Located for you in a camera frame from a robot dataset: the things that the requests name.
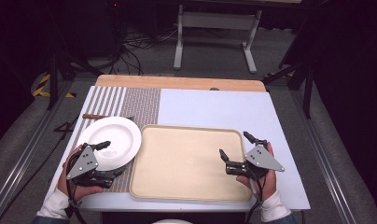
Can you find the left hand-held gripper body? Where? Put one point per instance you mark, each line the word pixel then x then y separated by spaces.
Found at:
pixel 83 163

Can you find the aluminium floor rail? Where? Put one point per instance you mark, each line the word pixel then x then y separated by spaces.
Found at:
pixel 18 168
pixel 323 161

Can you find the grey striped placemat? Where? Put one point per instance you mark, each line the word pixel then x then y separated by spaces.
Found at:
pixel 140 102

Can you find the person's right hand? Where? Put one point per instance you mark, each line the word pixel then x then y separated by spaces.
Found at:
pixel 269 183

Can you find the white ceramic plate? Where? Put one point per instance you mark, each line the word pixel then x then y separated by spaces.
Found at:
pixel 116 133

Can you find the black metal stand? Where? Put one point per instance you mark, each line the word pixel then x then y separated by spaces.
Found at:
pixel 307 87
pixel 54 77

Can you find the white metal desk frame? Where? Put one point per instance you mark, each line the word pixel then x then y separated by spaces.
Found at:
pixel 214 21

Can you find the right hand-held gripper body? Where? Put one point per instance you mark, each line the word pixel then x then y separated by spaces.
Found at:
pixel 260 159

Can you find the beige plastic tray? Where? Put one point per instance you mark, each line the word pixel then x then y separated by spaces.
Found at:
pixel 183 161

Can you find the person's left hand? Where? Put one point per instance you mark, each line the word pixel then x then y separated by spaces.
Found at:
pixel 63 183

